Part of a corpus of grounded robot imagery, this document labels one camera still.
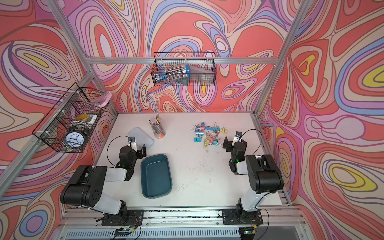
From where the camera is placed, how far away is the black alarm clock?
67 centimetres

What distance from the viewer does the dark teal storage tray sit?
81cm

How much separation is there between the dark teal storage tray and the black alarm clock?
0.32 meters
